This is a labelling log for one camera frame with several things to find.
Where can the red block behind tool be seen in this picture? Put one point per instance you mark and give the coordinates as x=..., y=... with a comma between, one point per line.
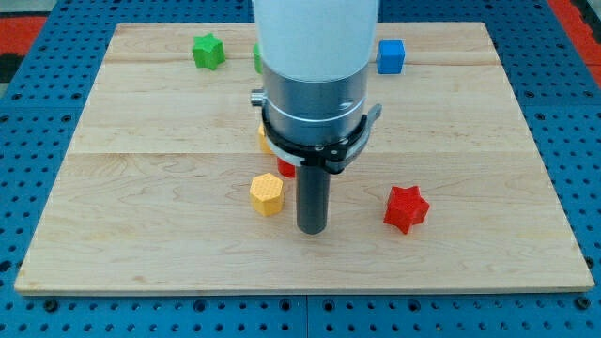
x=286, y=169

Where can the yellow hexagon block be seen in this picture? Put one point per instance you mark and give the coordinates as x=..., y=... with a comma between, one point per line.
x=267, y=194

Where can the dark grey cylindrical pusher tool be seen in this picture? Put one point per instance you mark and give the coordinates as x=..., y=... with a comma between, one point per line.
x=312, y=199

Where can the yellow block behind arm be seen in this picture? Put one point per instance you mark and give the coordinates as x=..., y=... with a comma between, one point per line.
x=262, y=140

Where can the red star block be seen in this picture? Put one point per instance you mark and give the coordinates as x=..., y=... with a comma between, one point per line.
x=405, y=207

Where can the green block behind arm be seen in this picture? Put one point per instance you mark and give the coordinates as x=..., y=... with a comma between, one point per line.
x=257, y=58

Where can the blue cube block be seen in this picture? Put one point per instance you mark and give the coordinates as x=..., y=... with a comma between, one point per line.
x=391, y=56

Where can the green star block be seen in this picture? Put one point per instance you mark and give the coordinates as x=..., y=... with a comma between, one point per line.
x=208, y=51

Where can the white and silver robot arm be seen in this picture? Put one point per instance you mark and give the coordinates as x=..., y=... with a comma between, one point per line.
x=314, y=55

